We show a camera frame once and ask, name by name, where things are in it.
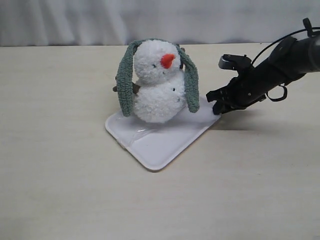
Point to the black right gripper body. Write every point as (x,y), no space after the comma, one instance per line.
(242,91)

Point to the white plush snowman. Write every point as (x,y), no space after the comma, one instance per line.
(157,82)

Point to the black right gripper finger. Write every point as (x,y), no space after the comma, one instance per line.
(220,108)

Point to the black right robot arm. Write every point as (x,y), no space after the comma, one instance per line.
(290,60)

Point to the white curtain backdrop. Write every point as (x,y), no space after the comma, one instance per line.
(118,22)

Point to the white plastic tray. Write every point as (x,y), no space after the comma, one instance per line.
(156,145)

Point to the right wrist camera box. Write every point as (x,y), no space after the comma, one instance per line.
(234,62)

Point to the green fleece scarf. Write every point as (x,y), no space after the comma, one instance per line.
(125,85)

